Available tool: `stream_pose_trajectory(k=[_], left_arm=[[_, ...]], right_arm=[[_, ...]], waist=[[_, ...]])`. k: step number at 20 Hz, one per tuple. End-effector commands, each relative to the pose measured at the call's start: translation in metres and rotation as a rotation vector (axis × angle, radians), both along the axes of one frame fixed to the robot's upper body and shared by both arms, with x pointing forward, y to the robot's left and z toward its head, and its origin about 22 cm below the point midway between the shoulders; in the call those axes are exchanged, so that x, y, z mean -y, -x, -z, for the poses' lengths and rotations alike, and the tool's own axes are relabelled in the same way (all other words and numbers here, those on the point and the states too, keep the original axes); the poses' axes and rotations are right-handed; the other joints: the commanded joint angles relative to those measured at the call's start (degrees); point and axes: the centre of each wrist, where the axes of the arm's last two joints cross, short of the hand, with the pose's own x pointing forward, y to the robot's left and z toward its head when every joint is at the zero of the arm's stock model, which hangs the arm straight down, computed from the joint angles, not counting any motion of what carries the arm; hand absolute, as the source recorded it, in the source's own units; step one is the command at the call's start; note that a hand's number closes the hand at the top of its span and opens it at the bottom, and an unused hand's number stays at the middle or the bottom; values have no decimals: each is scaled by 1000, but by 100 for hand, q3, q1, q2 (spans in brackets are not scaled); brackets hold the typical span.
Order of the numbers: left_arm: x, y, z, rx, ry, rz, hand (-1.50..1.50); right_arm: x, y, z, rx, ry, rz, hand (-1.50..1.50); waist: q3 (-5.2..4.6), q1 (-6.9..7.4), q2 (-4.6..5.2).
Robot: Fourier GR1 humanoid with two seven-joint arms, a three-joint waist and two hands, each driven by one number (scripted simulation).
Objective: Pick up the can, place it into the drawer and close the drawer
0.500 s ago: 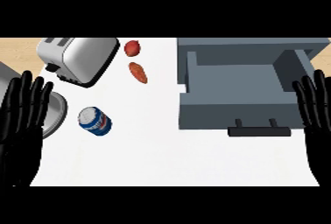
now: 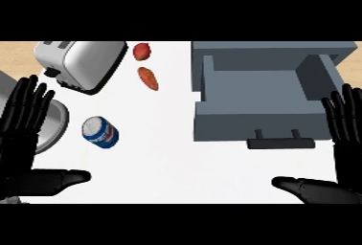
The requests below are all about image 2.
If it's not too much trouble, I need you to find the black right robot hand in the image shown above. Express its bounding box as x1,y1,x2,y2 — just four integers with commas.
272,83,362,205

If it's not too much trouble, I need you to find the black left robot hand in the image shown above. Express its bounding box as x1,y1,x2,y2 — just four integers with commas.
0,74,92,199

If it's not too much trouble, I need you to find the blue and white can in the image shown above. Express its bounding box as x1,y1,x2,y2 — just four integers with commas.
81,116,120,149

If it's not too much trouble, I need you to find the grey open drawer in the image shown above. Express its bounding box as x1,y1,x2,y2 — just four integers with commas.
192,54,347,143

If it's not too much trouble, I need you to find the grey metal bowl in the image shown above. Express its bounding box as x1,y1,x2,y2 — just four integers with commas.
32,99,71,155

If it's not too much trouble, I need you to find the white toaster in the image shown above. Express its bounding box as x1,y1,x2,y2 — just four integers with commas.
34,41,129,96

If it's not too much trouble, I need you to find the grey cabinet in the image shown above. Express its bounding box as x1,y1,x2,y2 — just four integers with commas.
191,41,358,94

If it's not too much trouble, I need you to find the black drawer handle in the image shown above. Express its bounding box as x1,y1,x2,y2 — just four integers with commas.
247,128,316,150

